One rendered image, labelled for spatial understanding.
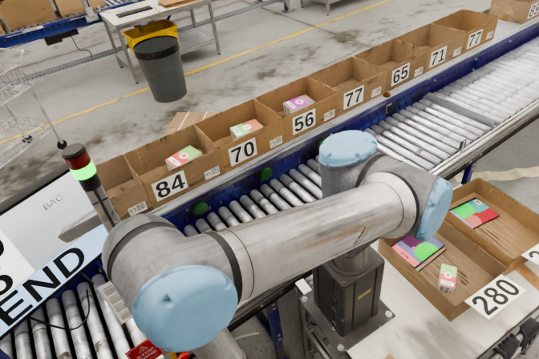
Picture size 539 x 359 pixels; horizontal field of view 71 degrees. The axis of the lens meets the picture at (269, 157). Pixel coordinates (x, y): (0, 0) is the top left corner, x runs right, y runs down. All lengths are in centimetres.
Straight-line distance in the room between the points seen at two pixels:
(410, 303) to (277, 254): 110
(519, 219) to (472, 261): 34
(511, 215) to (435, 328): 69
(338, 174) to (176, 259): 56
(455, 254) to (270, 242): 130
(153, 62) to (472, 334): 379
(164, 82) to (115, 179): 258
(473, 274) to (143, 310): 144
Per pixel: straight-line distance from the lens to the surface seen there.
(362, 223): 73
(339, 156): 94
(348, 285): 125
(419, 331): 158
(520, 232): 197
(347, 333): 152
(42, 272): 120
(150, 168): 211
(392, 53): 295
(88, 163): 96
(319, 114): 217
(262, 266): 56
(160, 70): 446
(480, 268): 179
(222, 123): 217
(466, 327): 163
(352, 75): 270
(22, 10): 580
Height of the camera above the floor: 212
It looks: 38 degrees down
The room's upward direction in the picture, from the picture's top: 8 degrees counter-clockwise
